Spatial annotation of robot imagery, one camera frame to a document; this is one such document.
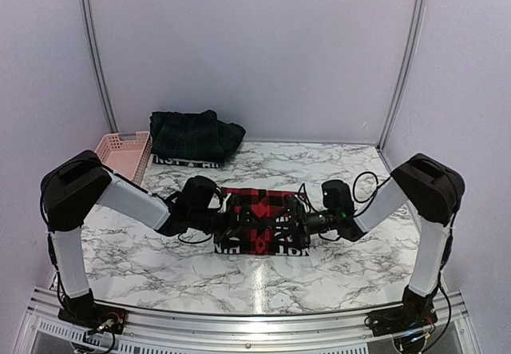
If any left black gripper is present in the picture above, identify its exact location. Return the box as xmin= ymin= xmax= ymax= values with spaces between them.
xmin=189 ymin=203 xmax=265 ymax=249

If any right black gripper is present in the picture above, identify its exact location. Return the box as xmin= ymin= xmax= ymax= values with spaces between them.
xmin=267 ymin=201 xmax=340 ymax=249

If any red black plaid shirt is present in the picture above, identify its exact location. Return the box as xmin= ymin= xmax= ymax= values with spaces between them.
xmin=213 ymin=188 xmax=311 ymax=257

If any green plaid skirt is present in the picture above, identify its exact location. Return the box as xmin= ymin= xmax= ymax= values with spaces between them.
xmin=149 ymin=109 xmax=246 ymax=164

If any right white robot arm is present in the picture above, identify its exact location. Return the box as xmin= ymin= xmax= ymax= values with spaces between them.
xmin=286 ymin=153 xmax=465 ymax=328

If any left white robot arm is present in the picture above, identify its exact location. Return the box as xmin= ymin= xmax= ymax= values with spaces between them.
xmin=40 ymin=150 xmax=245 ymax=326

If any pink plastic basket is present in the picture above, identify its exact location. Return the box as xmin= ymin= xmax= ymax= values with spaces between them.
xmin=95 ymin=131 xmax=152 ymax=185

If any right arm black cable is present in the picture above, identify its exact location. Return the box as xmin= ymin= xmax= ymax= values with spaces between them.
xmin=297 ymin=171 xmax=382 ymax=243

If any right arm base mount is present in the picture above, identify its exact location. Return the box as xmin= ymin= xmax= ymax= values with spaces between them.
xmin=364 ymin=306 xmax=438 ymax=336

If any aluminium front table rail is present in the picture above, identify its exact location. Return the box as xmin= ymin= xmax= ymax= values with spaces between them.
xmin=15 ymin=285 xmax=476 ymax=354

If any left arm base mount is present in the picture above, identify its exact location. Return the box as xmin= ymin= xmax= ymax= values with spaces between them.
xmin=57 ymin=303 xmax=128 ymax=334

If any left aluminium frame post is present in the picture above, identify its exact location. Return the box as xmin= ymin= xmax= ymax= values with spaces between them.
xmin=79 ymin=0 xmax=119 ymax=133

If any aluminium frame post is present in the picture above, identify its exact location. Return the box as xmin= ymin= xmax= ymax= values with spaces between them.
xmin=79 ymin=0 xmax=119 ymax=133
xmin=376 ymin=0 xmax=426 ymax=153

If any right aluminium frame post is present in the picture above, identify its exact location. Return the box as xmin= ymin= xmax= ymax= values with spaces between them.
xmin=376 ymin=0 xmax=426 ymax=153

